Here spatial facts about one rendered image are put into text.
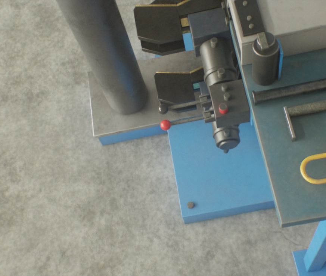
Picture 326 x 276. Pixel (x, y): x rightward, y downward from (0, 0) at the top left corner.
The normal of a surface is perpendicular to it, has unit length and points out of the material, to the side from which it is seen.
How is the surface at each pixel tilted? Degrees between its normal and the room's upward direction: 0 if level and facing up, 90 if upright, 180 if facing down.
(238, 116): 90
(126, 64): 90
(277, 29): 0
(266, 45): 0
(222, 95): 0
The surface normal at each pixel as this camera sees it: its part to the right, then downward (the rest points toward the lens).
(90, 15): 0.30, 0.84
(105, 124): -0.15, -0.43
